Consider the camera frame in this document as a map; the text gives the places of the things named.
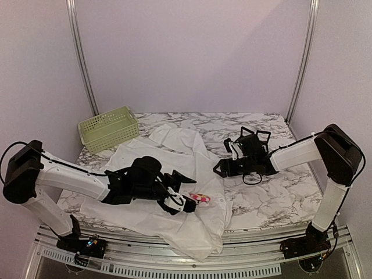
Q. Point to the black box with brown brooch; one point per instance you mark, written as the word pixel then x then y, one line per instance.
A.
pixel 264 137

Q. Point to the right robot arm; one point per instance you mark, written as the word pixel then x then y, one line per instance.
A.
pixel 341 157

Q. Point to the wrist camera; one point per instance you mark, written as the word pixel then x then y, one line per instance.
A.
pixel 233 148
pixel 174 200

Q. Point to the black box of flower brooch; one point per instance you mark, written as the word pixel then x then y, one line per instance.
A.
pixel 245 132

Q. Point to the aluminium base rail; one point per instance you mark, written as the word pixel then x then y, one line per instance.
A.
pixel 235 249

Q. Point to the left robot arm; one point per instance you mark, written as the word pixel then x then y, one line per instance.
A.
pixel 32 167

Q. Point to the aluminium frame post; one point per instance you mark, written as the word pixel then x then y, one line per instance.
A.
pixel 78 45
pixel 309 36

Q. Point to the right aluminium frame post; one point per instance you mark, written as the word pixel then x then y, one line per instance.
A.
pixel 309 36

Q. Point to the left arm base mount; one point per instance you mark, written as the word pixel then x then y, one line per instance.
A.
pixel 92 246

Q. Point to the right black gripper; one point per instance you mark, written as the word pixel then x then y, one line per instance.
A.
pixel 235 160

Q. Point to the white slotted cable duct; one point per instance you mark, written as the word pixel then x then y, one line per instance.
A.
pixel 132 271

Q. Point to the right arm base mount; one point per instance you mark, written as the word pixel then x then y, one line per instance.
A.
pixel 311 242

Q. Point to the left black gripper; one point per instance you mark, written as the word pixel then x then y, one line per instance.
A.
pixel 176 181

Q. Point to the left aluminium frame post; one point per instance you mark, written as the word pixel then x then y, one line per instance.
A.
pixel 78 45

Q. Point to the pink flower brooch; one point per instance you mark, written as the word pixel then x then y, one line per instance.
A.
pixel 200 198

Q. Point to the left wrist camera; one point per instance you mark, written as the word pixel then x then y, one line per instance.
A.
pixel 174 200

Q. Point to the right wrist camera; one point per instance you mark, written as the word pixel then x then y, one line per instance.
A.
pixel 233 148

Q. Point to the green plastic basket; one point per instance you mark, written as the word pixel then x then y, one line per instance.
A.
pixel 108 129

